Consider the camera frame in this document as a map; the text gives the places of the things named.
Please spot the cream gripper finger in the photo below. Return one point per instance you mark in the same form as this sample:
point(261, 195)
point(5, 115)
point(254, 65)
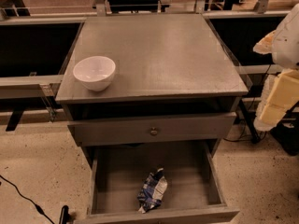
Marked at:
point(285, 93)
point(264, 46)

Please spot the blue chip bag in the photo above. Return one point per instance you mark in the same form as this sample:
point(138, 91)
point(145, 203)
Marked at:
point(152, 192)

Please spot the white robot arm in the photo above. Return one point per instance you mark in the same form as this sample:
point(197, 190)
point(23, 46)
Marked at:
point(285, 45)

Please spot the grey top drawer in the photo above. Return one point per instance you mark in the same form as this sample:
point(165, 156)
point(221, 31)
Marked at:
point(135, 130)

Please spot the grey wooden drawer cabinet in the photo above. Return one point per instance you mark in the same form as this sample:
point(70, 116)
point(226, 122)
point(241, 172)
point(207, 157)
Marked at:
point(166, 65)

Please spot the brass drawer knob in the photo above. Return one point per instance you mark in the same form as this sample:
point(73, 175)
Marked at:
point(153, 131)

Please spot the open grey middle drawer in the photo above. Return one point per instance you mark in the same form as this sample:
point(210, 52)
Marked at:
point(193, 195)

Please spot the white ceramic bowl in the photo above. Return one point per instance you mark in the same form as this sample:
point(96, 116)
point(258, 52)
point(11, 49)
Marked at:
point(95, 73)

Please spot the black object on floor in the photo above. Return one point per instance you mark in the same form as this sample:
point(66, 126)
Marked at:
point(64, 216)

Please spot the grey metal rail right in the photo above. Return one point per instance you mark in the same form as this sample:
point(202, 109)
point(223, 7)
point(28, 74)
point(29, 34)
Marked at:
point(258, 69)

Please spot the grey metal rail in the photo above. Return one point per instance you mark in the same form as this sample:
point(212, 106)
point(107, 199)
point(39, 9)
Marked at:
point(258, 69)
point(29, 87)

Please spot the grey metal rail left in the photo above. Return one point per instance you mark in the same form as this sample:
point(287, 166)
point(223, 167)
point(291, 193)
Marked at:
point(29, 87)

